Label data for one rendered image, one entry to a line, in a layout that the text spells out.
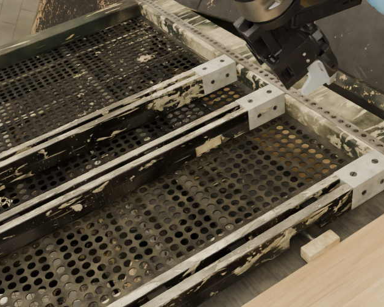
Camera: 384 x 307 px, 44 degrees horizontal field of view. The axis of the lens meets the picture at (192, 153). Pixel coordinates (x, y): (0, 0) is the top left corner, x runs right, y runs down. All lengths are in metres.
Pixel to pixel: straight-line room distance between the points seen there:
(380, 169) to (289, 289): 0.34
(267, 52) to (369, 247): 0.53
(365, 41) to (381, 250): 1.46
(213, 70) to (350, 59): 1.04
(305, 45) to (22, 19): 5.47
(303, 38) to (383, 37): 1.68
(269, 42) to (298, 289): 0.52
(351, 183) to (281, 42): 0.51
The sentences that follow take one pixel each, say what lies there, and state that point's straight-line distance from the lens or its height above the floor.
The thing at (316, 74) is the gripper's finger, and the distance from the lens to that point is 0.73.
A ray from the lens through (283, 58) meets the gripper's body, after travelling 0.65.
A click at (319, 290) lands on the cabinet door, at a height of 1.17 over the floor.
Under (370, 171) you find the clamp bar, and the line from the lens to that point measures 1.12.
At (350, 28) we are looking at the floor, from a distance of 2.43.
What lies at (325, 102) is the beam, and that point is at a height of 0.85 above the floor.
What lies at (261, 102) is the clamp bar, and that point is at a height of 0.99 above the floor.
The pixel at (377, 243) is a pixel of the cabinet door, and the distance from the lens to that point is 1.06.
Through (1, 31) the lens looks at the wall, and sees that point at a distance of 6.04.
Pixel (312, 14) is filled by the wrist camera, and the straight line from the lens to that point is 0.65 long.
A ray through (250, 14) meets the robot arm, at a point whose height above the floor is 1.53.
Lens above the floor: 1.93
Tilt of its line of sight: 38 degrees down
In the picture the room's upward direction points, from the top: 86 degrees counter-clockwise
